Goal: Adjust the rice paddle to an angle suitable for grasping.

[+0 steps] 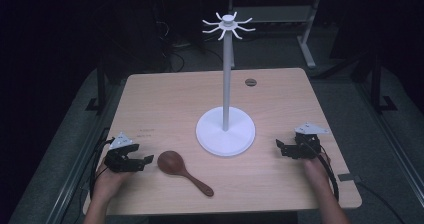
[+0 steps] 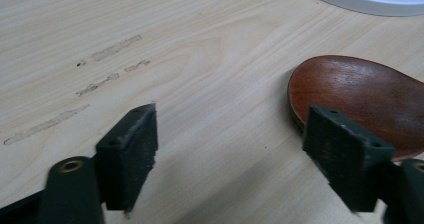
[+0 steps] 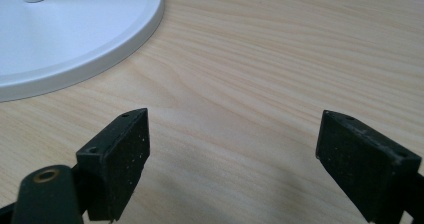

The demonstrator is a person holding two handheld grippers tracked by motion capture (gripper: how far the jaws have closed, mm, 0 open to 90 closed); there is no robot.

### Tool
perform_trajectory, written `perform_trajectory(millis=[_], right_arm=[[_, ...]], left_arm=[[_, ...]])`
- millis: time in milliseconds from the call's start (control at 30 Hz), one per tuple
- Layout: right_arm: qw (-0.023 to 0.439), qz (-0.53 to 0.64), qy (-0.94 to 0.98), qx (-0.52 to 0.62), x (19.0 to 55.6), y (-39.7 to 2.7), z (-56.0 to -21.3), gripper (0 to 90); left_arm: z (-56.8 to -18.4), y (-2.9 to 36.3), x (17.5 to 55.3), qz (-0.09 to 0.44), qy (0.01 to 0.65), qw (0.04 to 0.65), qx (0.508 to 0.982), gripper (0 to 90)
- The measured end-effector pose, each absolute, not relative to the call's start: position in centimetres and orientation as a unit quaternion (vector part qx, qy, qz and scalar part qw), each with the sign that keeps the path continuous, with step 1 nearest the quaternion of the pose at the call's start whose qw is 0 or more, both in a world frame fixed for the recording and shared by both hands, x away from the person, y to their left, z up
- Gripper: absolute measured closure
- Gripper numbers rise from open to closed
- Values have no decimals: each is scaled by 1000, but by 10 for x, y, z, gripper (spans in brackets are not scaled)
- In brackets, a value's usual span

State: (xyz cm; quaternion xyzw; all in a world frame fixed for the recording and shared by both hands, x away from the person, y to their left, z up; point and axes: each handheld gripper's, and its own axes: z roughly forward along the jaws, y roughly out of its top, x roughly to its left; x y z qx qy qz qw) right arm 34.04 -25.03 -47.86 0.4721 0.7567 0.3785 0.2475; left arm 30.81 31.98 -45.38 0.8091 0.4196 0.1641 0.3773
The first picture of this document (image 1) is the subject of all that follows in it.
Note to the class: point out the black metal stand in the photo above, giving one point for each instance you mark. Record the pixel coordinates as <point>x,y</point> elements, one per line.
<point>100,90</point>
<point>378,90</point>

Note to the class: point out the brown wooden spoon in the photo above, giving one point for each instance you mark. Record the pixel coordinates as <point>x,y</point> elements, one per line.
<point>173,165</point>

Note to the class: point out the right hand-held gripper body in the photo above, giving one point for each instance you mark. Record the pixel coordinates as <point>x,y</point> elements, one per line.
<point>308,144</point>

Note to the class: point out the grey tape strip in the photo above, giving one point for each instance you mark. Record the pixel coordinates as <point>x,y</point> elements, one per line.
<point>347,177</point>

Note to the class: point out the person's right hand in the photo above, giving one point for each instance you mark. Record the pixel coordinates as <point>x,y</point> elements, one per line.
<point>316,172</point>

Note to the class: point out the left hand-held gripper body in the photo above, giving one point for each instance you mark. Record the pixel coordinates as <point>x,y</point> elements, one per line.
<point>120,162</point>

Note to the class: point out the white-framed background desk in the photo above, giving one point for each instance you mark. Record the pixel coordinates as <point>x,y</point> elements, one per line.
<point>308,34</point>

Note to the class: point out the white hook rack stand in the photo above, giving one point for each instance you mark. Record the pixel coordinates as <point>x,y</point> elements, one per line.
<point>226,130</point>

